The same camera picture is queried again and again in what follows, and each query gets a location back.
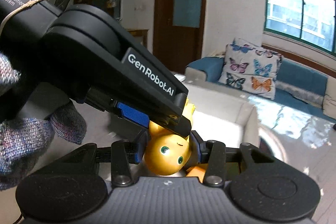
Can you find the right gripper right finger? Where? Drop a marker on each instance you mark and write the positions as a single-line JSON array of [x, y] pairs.
[[208, 160]]

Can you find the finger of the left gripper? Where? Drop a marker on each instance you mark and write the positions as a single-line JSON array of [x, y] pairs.
[[103, 102], [173, 126]]

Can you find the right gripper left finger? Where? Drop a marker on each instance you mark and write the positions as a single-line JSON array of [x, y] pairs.
[[126, 159]]

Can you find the yellow round-head toy figure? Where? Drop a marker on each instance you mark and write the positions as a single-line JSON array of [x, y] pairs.
[[167, 154]]

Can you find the grey knitted gloved hand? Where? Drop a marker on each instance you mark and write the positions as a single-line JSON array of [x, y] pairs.
[[27, 135]]

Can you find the white cardboard box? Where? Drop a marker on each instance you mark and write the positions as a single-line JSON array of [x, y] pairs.
[[221, 114]]

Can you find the wooden side table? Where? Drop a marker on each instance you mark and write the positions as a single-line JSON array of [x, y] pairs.
[[140, 35]]

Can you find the butterfly print pillow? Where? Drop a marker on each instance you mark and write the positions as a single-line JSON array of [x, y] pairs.
[[251, 68]]

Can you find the blue sofa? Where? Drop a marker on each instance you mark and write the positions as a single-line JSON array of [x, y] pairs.
[[285, 82]]

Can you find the dark wooden door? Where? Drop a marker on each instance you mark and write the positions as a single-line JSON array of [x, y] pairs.
[[178, 32]]

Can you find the green framed window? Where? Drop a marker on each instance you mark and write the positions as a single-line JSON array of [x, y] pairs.
[[309, 21]]

